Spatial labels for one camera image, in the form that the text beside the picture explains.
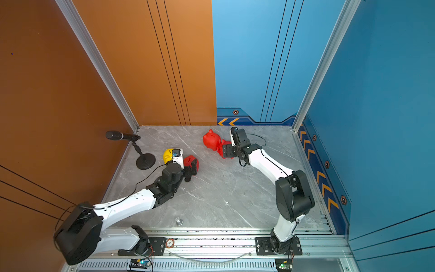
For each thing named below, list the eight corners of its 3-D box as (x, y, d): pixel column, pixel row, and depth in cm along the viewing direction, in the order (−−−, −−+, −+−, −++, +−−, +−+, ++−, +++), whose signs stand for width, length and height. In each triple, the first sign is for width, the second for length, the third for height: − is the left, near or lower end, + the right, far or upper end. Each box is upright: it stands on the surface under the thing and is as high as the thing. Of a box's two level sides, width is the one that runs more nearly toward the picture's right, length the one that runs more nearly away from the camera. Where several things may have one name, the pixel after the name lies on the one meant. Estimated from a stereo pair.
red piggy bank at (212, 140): (213, 154, 107) (212, 145, 100) (202, 144, 112) (201, 135, 105) (222, 147, 111) (222, 138, 103) (211, 138, 116) (211, 129, 109)
